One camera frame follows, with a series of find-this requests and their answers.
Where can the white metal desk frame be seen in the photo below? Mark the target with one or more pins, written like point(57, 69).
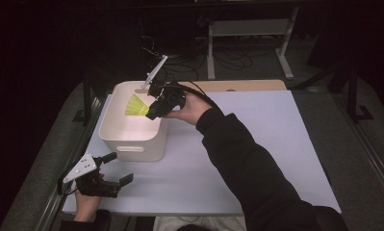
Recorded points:
point(250, 27)

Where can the light wooden table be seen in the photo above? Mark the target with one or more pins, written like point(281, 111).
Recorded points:
point(244, 85)

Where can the person's lap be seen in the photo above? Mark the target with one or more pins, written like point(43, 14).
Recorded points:
point(199, 223)

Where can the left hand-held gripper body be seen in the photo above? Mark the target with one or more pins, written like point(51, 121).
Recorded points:
point(93, 183)

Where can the person's left hand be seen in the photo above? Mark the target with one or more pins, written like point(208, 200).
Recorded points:
point(85, 205)

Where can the person's right hand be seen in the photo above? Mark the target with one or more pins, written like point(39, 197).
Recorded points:
point(192, 109)

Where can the aluminium rail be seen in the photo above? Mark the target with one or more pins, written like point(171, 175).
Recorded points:
point(67, 166)
point(369, 154)

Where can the yellow plastic shuttlecock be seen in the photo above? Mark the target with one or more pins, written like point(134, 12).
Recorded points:
point(135, 106)

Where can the black metal stand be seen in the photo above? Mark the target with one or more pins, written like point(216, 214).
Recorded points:
point(87, 96)
point(353, 89)

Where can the white table mat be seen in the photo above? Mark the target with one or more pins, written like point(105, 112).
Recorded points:
point(244, 144)

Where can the white plastic storage bin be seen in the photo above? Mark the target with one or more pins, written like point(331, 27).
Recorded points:
point(132, 131)

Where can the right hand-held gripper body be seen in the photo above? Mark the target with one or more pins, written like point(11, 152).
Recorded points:
point(168, 97)

